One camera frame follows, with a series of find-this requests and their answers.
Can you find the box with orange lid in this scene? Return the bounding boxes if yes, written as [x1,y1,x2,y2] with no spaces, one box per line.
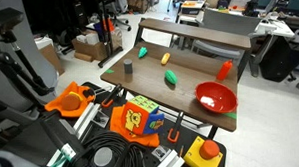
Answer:
[181,0,206,16]

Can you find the yellow box with orange button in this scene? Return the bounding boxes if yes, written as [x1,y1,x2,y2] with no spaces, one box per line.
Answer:
[182,135,224,167]

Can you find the grey office chair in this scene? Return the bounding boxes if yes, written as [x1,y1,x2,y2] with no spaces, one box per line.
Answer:
[190,7,264,61]

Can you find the grey round cap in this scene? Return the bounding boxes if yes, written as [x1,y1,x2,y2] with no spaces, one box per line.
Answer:
[92,146,115,167]

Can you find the green toy corn cob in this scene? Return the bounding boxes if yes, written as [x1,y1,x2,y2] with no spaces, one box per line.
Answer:
[164,69,179,86]

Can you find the red plastic bowl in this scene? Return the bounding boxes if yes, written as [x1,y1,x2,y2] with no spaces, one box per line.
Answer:
[193,79,239,115]

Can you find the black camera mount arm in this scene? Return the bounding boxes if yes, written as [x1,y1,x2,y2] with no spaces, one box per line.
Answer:
[0,6,57,100]

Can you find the black clamp with orange handle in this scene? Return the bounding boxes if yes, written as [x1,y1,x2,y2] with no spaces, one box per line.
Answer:
[99,82,123,108]
[165,110,186,145]

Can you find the large cardboard box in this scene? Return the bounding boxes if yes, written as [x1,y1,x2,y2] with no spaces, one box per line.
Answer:
[71,27,124,63]

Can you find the colourful plush cube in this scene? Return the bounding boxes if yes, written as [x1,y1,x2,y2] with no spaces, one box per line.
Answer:
[119,94,166,138]

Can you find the black bag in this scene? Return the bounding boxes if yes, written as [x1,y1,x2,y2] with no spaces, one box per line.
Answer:
[257,34,299,84]

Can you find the brown wooden table with shelf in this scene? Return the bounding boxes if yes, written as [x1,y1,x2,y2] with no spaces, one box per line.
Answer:
[97,14,255,144]

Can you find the aluminium profile rail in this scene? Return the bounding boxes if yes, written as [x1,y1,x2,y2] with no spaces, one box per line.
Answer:
[72,102,102,140]
[151,148,186,167]

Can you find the orange cloth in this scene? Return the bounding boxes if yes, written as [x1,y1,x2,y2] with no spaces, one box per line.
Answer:
[43,80,97,119]
[108,103,161,150]

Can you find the green toy grape bunch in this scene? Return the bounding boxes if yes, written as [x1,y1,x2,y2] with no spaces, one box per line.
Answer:
[137,46,149,59]

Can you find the black cable bundle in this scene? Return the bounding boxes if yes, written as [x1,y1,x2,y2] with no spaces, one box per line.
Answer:
[69,128,150,167]

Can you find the red ketchup bottle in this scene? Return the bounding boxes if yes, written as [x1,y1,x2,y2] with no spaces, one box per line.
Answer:
[216,60,234,81]

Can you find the small white boxes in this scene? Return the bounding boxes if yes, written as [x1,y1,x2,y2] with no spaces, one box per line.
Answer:
[76,31,101,46]

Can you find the orange round plush toy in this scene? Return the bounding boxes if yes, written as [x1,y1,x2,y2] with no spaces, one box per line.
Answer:
[60,91,83,112]

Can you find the grey cylinder block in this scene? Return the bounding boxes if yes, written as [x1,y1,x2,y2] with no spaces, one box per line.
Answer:
[123,58,134,75]

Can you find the black base platform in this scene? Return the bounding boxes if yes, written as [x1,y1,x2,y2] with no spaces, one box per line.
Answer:
[38,76,227,167]

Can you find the black metal stand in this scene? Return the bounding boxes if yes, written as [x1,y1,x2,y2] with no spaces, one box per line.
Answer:
[95,0,125,68]

